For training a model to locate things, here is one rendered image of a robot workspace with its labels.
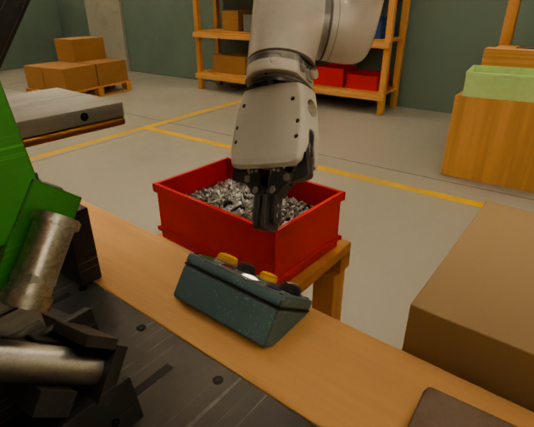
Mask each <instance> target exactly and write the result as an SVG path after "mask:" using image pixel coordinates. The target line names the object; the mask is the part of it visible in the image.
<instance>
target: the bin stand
mask: <svg viewBox="0 0 534 427"><path fill-rule="evenodd" d="M158 236H161V237H163V233H160V234H158ZM163 238H164V239H166V240H168V241H171V240H169V239H167V238H165V237H163ZM172 242H173V241H172ZM174 243H175V242H174ZM175 244H177V243H175ZM177 245H179V244H177ZM179 246H181V245H179ZM181 247H182V246H181ZM184 248H185V247H184ZM350 249H351V242H350V241H347V240H344V239H341V240H339V241H338V242H337V246H336V247H335V248H333V249H332V250H331V251H329V252H328V253H327V254H326V255H324V256H323V257H322V258H320V259H319V260H317V261H316V262H315V263H313V264H312V265H310V266H309V267H307V268H306V269H305V270H304V271H303V272H301V273H300V274H298V275H297V276H296V277H294V278H293V279H292V280H290V282H293V283H297V284H298V285H299V286H300V287H301V288H302V289H301V290H302V291H301V293H302V292H303V291H305V290H306V289H307V288H308V287H309V286H311V285H312V284H313V283H314V284H313V299H312V308H313V309H315V310H318V311H320V312H322V313H324V314H326V315H328V316H330V317H332V318H334V319H337V320H339V321H340V318H341V309H342V292H343V283H344V275H345V268H346V267H347V266H348V265H349V258H350Z"/></svg>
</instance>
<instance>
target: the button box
mask: <svg viewBox="0 0 534 427"><path fill-rule="evenodd" d="M214 259H215V260H212V259H209V258H206V257H203V256H202V254H197V253H189V255H188V257H187V262H185V264H186V265H185V266H184V268H183V270H182V272H181V277H180V279H179V281H178V283H177V286H176V288H175V292H174V296H175V297H177V298H179V299H180V300H182V301H183V302H185V303H187V304H189V305H191V306H192V307H194V308H196V309H197V310H199V311H201V312H203V313H205V314H207V315H208V316H209V317H211V318H213V319H215V320H217V321H219V322H220V323H222V324H224V325H225V326H227V327H229V328H231V329H232V330H234V331H236V332H237V333H239V334H241V335H243V336H245V337H247V338H248V339H249V340H251V341H254V342H255V343H257V344H259V345H260V346H262V347H272V346H274V345H275V344H276V343H277V342H278V341H279V340H280V339H281V338H282V337H283V336H284V335H285V334H286V333H287V332H288V331H289V330H291V329H292V328H293V327H294V326H295V325H296V324H297V323H298V322H299V321H300V320H301V319H302V318H303V317H305V316H306V314H307V313H308V312H309V309H310V306H311V303H312V301H311V300H310V299H309V298H308V297H304V296H302V295H301V293H300V294H297V293H294V292H291V291H288V290H286V289H284V288H282V287H281V286H280V285H278V284H277V283H273V282H270V281H267V280H264V279H262V278H260V277H259V275H257V274H256V273H251V272H248V271H246V270H244V269H240V268H238V265H235V264H232V263H227V262H225V261H223V260H221V259H219V258H217V257H216V258H214ZM223 263H224V264H228V265H230V266H232V267H234V268H235V269H236V270H234V269H229V268H227V267H225V266H223V265H221V264H223ZM222 267H223V268H222ZM243 274H247V275H252V276H254V277H255V278H257V279H258V280H253V279H250V278H248V277H246V276H244V275H243ZM266 285H272V286H276V287H278V288H279V289H281V291H277V290H274V289H271V288H269V287H268V286H266ZM267 288H268V289H267Z"/></svg>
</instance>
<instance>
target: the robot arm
mask: <svg viewBox="0 0 534 427"><path fill-rule="evenodd" d="M383 3H384V0H253V14H252V22H251V30H250V38H249V47H248V62H247V70H246V78H245V83H246V86H247V87H248V90H247V91H245V92H244V94H243V97H242V101H241V104H240V108H239V110H238V114H237V117H236V125H235V129H234V135H233V141H232V147H231V164H232V166H233V167H234V169H233V172H232V176H231V178H232V179H233V180H234V181H236V182H239V183H242V184H245V185H247V186H248V188H249V189H250V192H251V193H252V194H253V195H254V202H253V228H254V229H256V230H262V231H273V232H277V231H278V226H279V223H280V222H281V208H282V199H284V198H286V197H287V193H288V192H289V191H290V190H291V189H292V188H293V187H294V186H295V185H296V184H297V183H300V182H304V181H306V180H311V179H312V178H313V171H315V170H316V168H317V164H318V157H319V122H318V110H317V102H316V96H315V92H314V91H313V85H314V79H317V78H318V76H319V73H318V70H317V68H316V67H315V60H319V61H325V62H330V63H336V64H356V63H359V62H361V61H362V60H363V59H364V58H365V57H366V56H367V54H368V52H369V50H370V49H371V45H372V42H373V40H374V37H375V34H376V29H377V26H378V23H379V19H380V16H381V10H382V6H383ZM247 172H248V173H249V175H248V173H247Z"/></svg>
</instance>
